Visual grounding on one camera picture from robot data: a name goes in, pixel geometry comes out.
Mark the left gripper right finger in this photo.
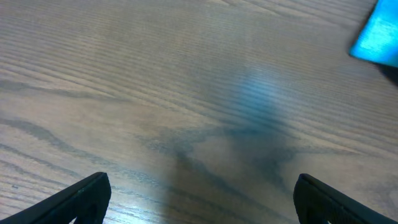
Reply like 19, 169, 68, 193
293, 174, 397, 224

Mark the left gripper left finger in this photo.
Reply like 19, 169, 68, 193
1, 172, 111, 224

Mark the blue microfibre cloth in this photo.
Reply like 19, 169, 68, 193
349, 0, 397, 67

